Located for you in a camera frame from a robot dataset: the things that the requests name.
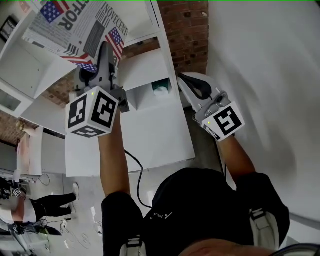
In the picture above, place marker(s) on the white power strip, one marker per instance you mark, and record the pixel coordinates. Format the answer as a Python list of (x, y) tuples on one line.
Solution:
[(99, 228), (64, 225)]

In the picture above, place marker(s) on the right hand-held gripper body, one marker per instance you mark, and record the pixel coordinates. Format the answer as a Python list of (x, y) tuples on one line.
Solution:
[(225, 122)]

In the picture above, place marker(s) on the white desk with hutch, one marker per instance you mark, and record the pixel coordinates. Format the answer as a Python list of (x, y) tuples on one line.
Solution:
[(155, 140)]

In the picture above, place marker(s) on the green and white package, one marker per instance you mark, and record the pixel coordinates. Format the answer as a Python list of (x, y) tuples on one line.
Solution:
[(161, 88)]

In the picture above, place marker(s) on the dried beige plant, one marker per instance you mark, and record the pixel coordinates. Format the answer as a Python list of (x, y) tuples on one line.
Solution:
[(23, 126)]

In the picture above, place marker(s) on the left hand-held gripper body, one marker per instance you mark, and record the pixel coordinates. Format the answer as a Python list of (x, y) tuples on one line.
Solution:
[(102, 110)]

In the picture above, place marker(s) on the glass cabinet door panel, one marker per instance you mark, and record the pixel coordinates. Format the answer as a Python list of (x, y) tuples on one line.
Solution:
[(8, 100)]

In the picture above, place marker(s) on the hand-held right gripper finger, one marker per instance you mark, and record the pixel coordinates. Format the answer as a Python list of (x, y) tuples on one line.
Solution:
[(202, 83), (193, 102)]

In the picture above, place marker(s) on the flag printed newspaper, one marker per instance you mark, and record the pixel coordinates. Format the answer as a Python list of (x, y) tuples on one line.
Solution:
[(75, 25)]

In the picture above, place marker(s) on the person's chin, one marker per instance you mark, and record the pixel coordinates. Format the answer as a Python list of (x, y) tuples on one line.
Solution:
[(225, 248)]

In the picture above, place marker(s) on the person's black shirt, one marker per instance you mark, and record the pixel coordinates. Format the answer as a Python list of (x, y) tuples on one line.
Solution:
[(200, 212)]

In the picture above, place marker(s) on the white box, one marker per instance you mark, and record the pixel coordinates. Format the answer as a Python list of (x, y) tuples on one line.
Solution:
[(25, 62)]

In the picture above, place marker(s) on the black framed picture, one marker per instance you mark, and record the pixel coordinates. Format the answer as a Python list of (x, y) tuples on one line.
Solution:
[(8, 27)]

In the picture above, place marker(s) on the grey metal equipment cart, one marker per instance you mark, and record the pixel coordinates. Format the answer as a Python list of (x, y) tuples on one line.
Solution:
[(15, 242)]

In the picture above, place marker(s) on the person's right forearm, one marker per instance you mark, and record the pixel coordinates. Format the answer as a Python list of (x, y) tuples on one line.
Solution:
[(235, 160)]

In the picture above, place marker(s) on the pink board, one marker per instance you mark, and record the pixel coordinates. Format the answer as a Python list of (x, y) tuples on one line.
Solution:
[(25, 152)]

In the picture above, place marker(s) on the person's left forearm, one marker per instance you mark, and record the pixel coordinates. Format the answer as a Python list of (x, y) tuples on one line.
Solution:
[(113, 165)]

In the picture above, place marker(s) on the white side cabinet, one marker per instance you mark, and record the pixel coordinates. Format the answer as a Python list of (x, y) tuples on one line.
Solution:
[(52, 150)]

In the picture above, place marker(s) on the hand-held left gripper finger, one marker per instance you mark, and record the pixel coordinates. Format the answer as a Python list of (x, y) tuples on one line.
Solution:
[(86, 77), (106, 67)]

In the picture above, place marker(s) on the black green-edged device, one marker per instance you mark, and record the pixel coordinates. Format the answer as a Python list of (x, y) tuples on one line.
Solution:
[(50, 231)]

